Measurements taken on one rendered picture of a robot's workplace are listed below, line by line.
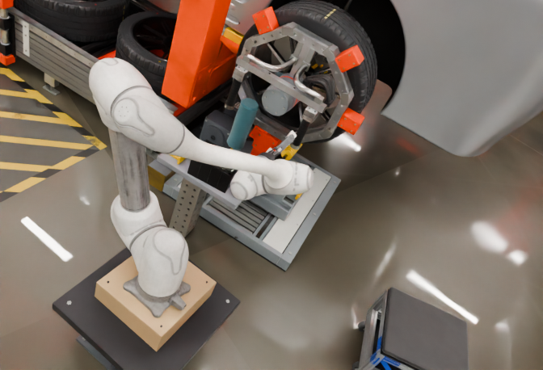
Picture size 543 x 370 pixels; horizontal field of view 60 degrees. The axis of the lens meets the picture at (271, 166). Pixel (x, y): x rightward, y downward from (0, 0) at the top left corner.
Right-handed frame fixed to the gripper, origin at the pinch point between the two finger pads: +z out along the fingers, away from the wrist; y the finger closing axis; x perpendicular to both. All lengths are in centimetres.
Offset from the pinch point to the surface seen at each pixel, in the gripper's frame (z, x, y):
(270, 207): 35, -28, -56
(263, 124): 29.8, 9.7, -20.0
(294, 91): 7.3, 12.6, 15.9
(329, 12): 44, 28, 35
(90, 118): 35, 79, -115
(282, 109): 13.1, 10.0, 2.9
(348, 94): 25.7, -3.9, 25.1
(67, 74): 34, 104, -103
